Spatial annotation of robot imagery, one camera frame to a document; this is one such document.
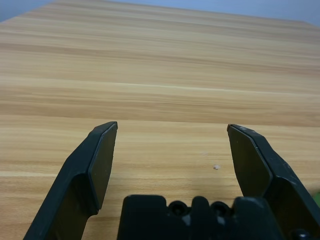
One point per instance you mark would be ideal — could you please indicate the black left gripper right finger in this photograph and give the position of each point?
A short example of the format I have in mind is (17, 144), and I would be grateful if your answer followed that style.
(282, 180)

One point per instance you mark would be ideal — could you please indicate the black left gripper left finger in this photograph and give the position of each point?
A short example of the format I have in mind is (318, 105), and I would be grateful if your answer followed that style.
(75, 180)

